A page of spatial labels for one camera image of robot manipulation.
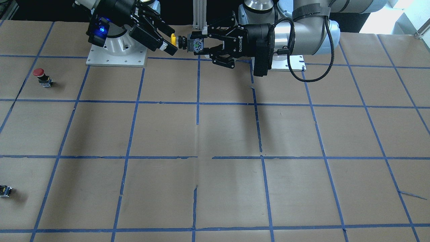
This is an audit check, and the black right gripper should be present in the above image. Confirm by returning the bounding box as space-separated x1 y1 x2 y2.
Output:
86 0 178 56

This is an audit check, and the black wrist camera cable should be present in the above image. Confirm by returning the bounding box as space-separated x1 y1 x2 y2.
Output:
274 17 336 83

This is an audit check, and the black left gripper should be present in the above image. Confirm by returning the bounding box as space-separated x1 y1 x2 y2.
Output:
201 11 275 77

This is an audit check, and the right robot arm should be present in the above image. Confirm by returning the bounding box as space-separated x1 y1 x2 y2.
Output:
74 0 178 55

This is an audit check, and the aluminium frame post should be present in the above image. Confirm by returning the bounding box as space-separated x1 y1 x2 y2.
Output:
192 0 207 30

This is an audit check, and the red push button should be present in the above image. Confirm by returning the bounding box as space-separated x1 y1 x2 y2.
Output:
33 68 52 87

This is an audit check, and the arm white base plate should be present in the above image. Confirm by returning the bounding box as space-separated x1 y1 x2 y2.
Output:
86 45 147 68
250 54 306 72

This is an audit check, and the black switch contact block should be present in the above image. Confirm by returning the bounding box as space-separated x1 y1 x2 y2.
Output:
0 185 13 198

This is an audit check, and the yellow push button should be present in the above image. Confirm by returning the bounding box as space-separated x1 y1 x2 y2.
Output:
171 32 207 55

